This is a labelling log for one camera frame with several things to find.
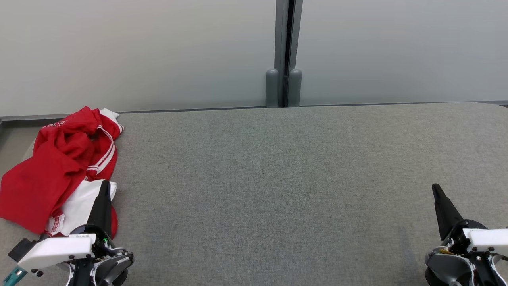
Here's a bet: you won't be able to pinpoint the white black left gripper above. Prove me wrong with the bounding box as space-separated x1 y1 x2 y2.
17 180 116 272

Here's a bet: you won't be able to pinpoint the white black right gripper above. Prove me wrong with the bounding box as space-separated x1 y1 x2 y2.
432 183 508 257

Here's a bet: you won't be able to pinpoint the red shorts with white stripe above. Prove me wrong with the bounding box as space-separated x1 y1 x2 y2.
0 139 87 235

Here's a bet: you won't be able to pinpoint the red shirt with white sleeves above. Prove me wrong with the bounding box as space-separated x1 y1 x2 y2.
32 106 125 240

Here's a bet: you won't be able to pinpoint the black cable with teal plug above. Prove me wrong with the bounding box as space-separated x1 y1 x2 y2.
0 266 28 286

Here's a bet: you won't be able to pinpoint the grey metal floor rail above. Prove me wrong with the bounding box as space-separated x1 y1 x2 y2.
0 106 266 122
300 100 508 108

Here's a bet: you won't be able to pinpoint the grey rounded post cover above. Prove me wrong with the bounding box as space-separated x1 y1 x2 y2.
287 68 303 107
265 68 280 108

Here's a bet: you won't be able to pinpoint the grey vertical door frame post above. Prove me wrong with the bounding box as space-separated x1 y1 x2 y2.
274 0 304 108

